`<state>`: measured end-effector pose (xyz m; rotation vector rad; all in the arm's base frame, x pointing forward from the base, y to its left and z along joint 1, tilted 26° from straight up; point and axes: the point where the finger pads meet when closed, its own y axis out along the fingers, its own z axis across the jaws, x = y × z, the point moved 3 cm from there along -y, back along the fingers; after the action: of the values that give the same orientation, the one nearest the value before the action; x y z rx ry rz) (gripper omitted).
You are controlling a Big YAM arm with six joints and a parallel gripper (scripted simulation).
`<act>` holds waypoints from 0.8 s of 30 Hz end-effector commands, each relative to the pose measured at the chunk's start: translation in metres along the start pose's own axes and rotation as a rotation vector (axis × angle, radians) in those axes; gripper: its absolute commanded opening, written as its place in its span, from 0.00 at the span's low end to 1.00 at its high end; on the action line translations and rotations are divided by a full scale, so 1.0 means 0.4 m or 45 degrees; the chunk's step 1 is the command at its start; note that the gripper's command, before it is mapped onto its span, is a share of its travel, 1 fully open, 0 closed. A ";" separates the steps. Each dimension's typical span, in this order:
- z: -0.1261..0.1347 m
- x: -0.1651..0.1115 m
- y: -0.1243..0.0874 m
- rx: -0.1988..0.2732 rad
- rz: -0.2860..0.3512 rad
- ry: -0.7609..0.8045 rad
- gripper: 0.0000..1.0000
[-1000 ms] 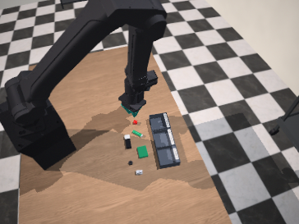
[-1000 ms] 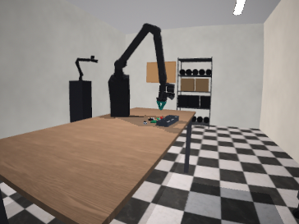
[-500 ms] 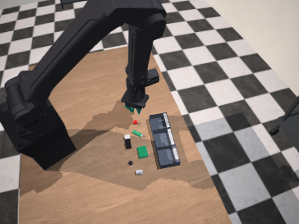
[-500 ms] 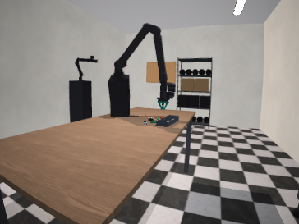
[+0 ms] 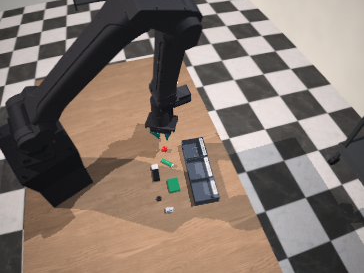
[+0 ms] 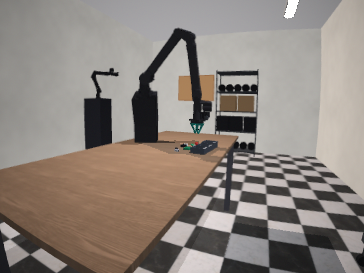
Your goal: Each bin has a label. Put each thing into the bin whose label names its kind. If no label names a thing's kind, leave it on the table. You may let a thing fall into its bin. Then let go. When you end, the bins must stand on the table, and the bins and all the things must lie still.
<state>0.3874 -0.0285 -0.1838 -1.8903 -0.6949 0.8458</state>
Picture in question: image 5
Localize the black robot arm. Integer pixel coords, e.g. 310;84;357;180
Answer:
5;0;203;168

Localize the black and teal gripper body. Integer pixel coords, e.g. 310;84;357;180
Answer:
145;112;178;135

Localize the green battery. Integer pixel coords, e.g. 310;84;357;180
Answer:
161;159;174;167

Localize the dark grey rack of bins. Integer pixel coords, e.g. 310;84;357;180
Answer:
181;137;220;206

